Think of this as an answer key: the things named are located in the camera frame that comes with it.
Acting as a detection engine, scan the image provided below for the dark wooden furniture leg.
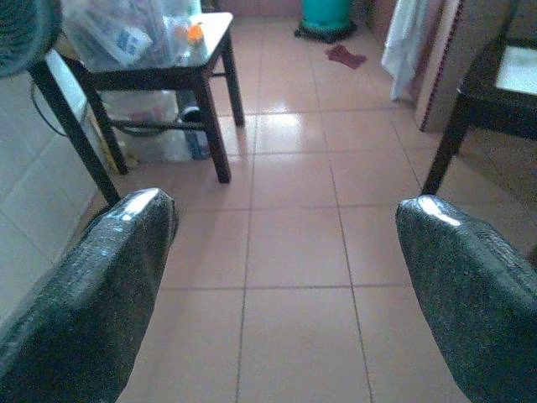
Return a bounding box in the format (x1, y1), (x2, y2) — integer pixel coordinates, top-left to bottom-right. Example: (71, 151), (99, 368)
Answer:
(28, 49), (123, 207)

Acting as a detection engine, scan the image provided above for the white hanging towel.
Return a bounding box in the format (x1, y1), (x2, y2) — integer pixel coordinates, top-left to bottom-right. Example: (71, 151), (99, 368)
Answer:
(380, 0), (433, 102)

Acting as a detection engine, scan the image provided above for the brown cardboard panel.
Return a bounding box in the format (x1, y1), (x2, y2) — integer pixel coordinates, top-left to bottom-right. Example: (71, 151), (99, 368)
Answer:
(414, 0), (477, 133)

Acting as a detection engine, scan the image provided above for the black cable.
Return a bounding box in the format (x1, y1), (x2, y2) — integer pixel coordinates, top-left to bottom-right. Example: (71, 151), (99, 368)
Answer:
(30, 78), (69, 138)

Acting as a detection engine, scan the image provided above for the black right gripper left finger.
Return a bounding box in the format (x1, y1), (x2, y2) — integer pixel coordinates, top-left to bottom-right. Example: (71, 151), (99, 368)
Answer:
(0, 187), (180, 403)

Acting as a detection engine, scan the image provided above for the orange capped plastic bottle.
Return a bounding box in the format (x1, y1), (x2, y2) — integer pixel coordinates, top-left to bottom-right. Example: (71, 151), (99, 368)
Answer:
(184, 23), (206, 56)

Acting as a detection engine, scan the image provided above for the white plastic bag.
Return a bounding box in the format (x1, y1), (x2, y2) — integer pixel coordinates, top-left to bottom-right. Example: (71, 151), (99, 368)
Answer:
(100, 90), (211, 164)

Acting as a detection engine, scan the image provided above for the clear plastic bag with packages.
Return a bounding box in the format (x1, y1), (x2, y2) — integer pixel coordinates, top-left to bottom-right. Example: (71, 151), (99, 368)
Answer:
(61, 0), (207, 72)

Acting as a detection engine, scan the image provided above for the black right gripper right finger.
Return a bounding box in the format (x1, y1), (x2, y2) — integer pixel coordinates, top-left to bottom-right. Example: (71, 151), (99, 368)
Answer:
(395, 194), (537, 403)

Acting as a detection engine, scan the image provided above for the dark red cloth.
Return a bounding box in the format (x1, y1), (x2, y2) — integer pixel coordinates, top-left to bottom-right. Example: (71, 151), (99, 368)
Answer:
(325, 44), (369, 71)

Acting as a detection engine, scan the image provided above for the dark wooden chair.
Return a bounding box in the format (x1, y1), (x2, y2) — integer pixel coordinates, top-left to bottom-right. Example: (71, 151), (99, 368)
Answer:
(421, 0), (537, 196)

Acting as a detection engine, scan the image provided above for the dark wooden side table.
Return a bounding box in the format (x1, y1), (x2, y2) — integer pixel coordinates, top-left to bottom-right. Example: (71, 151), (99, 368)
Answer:
(62, 11), (246, 185)

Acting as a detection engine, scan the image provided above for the dark teal electric fan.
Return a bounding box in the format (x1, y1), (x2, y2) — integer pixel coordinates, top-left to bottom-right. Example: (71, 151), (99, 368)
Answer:
(0, 0), (64, 80)

